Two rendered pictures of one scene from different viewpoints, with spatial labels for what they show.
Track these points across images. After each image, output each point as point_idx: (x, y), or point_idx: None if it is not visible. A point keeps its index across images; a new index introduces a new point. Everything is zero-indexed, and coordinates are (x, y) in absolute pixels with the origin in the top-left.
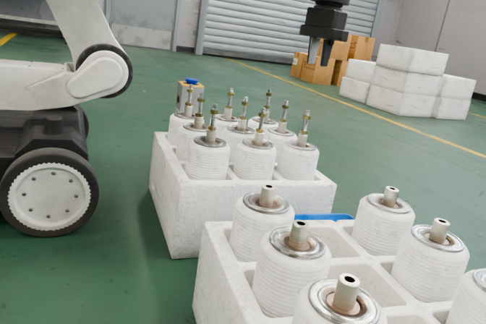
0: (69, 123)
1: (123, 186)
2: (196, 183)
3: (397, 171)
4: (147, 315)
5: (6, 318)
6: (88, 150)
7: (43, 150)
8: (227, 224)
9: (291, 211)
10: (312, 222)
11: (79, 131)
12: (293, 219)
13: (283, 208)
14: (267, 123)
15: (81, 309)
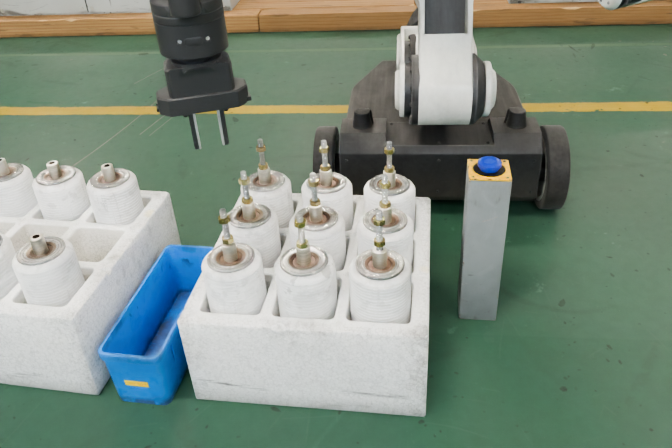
0: (431, 139)
1: (431, 247)
2: (240, 200)
3: None
4: (192, 237)
5: (231, 188)
6: (569, 227)
7: (327, 127)
8: (155, 201)
9: (90, 188)
10: (117, 250)
11: (396, 144)
12: (89, 194)
13: (94, 182)
14: (356, 259)
15: (219, 212)
